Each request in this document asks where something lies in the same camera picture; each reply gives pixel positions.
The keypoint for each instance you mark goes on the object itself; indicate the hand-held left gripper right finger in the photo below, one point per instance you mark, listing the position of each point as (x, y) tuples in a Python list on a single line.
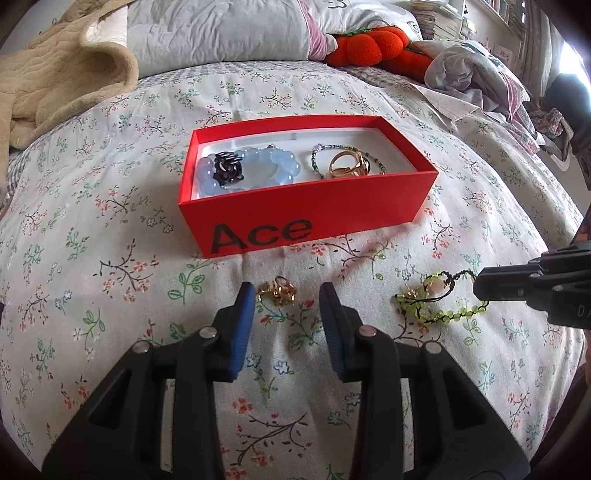
[(332, 323)]

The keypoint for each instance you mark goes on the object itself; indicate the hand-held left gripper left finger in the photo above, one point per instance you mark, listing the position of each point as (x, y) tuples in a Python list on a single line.
[(242, 323)]

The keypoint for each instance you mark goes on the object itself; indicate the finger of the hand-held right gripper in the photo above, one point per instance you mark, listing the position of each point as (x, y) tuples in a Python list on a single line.
[(503, 284), (568, 261)]

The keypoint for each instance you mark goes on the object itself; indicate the red cardboard box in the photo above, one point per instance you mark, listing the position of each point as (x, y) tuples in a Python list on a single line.
[(277, 217)]

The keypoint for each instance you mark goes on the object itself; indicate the black hair clip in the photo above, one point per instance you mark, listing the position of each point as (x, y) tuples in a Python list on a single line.
[(226, 168)]

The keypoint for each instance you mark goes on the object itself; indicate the floral bedsheet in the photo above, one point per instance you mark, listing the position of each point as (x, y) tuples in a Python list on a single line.
[(115, 207)]

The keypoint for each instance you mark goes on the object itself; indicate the crumpled grey quilt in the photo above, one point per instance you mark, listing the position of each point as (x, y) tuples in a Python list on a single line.
[(461, 64)]

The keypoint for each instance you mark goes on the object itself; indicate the bookshelf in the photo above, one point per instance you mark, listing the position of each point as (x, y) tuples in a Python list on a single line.
[(505, 18)]

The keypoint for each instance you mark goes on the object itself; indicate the stack of books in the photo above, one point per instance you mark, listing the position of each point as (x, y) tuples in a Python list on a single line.
[(443, 23)]

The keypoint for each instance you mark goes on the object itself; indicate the orange plush toy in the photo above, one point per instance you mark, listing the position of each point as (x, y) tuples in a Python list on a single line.
[(364, 48)]

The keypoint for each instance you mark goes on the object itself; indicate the grey pillow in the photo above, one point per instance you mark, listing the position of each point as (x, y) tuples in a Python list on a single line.
[(221, 32)]

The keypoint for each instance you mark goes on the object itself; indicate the beige blanket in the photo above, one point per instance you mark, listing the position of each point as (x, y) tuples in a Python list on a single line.
[(55, 83)]

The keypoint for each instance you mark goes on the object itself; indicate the white printed pillow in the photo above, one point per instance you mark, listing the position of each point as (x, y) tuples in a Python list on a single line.
[(360, 14)]

